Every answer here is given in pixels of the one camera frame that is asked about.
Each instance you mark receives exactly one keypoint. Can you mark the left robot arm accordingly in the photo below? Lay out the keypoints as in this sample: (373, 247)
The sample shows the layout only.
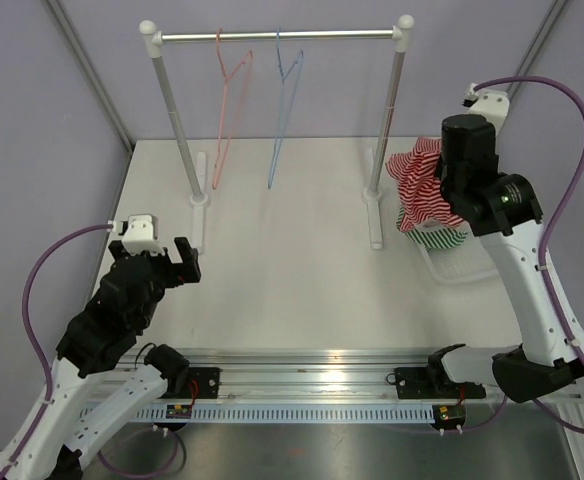
(56, 442)

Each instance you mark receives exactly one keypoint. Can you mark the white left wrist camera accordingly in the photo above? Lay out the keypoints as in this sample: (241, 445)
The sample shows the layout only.
(138, 234)

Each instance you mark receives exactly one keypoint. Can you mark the white and silver clothes rack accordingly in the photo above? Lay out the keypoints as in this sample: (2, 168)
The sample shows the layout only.
(399, 34)

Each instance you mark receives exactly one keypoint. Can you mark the aluminium mounting rail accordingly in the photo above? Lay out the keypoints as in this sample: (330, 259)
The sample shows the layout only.
(288, 376)

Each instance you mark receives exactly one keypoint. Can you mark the white plastic basket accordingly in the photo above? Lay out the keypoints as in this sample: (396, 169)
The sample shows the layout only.
(466, 264)

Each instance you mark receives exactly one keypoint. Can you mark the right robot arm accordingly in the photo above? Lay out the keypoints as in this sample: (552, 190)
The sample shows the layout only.
(504, 214)

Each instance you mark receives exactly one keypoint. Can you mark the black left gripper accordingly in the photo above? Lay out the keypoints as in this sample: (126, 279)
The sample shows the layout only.
(188, 256)

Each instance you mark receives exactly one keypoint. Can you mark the blue wire hanger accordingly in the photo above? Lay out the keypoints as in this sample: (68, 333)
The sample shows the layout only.
(289, 77)

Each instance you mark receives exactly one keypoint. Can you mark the red striped tank top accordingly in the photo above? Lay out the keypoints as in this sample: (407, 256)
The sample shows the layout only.
(418, 188)

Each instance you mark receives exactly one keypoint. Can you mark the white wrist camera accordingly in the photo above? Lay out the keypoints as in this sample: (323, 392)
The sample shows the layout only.
(493, 105)
(138, 234)

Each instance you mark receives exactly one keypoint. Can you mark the green striped tank top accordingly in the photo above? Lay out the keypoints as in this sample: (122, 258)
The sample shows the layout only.
(431, 234)

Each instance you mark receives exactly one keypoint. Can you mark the white slotted cable duct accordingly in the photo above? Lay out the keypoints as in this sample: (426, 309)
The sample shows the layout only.
(212, 413)

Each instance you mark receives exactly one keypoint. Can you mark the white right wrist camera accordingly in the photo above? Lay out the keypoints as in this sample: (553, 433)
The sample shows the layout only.
(493, 105)

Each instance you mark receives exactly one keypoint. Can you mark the pink wire hanger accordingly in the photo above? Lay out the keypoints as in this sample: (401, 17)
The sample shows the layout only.
(227, 129)

